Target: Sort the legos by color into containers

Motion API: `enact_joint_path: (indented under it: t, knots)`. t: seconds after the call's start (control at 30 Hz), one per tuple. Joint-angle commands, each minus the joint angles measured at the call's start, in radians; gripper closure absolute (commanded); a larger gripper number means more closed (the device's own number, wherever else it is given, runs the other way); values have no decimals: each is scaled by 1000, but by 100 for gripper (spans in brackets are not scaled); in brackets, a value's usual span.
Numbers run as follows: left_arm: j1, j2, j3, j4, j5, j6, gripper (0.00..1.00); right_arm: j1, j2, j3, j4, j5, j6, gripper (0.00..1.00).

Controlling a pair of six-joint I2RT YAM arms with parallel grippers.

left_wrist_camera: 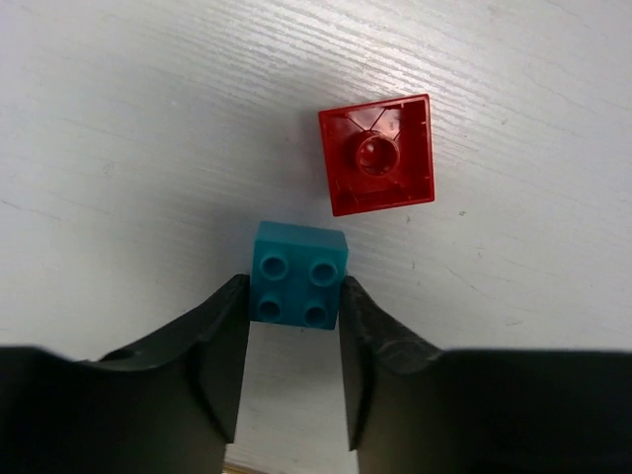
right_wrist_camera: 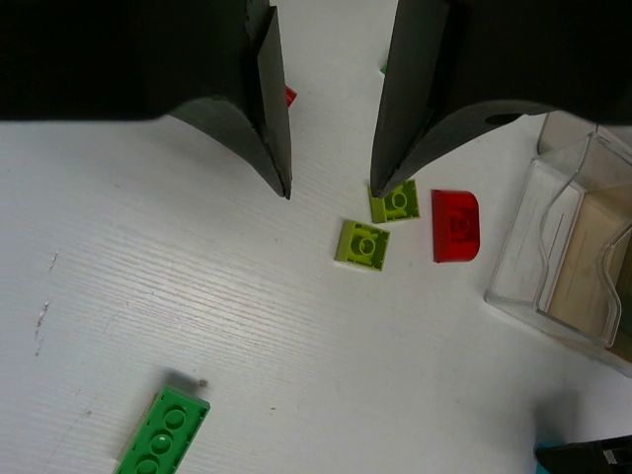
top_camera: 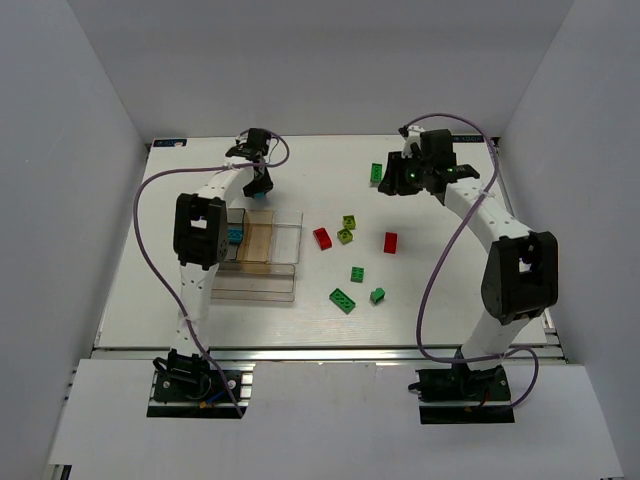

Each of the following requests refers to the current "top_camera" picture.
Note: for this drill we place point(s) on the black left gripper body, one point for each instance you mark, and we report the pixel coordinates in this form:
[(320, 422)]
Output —
[(258, 181)]

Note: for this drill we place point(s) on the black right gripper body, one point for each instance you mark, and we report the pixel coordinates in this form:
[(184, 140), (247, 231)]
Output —
[(393, 174)]

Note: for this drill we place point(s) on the long cyan lego brick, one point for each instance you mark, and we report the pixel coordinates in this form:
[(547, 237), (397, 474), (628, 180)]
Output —
[(235, 236)]

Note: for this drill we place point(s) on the red lego brick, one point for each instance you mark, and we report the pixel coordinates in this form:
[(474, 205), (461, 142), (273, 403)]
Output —
[(322, 238), (390, 243)]

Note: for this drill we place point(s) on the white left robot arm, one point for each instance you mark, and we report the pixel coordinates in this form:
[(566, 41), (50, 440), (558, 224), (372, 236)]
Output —
[(201, 239)]

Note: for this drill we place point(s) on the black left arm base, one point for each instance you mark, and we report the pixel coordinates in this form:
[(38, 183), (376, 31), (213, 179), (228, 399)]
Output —
[(190, 387)]

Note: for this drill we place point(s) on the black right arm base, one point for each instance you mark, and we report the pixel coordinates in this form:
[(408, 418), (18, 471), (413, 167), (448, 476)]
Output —
[(456, 390)]

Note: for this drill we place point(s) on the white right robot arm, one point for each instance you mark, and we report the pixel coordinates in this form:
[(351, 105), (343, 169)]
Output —
[(520, 279)]

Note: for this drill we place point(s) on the green long lego far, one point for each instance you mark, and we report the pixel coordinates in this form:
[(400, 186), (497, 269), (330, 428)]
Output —
[(376, 174)]

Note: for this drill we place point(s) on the blue label right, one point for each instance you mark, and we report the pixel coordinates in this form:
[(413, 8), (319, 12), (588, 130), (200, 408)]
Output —
[(467, 139)]

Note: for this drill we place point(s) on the blue label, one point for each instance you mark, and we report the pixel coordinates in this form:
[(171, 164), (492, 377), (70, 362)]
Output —
[(467, 139), (169, 143)]

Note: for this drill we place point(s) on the smoky grey plastic bin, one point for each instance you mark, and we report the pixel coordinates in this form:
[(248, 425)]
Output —
[(236, 218)]

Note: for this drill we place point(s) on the lime lego brick upper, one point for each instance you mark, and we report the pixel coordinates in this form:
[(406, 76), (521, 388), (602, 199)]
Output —
[(349, 222)]

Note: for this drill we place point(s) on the lime lego brick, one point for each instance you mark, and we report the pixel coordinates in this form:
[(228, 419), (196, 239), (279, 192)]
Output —
[(349, 222), (345, 236)]

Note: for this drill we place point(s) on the lime lego brick lower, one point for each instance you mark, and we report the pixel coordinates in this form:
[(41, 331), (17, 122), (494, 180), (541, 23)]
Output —
[(345, 236)]

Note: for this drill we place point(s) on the small green lego brick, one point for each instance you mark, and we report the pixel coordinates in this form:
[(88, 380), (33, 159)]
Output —
[(357, 274)]

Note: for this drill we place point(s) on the clear long front bin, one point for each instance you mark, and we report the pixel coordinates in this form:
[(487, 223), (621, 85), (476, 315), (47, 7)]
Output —
[(241, 281)]

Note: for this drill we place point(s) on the blue label left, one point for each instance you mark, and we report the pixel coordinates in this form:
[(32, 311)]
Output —
[(169, 143)]

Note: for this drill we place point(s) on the green lego brick tilted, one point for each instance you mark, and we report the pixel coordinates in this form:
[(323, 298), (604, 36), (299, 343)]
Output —
[(377, 295)]

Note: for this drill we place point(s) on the long green lego near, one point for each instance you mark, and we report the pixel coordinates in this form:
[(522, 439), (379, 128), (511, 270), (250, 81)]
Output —
[(342, 301)]

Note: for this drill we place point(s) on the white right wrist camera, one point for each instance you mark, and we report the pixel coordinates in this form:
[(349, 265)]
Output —
[(412, 139)]

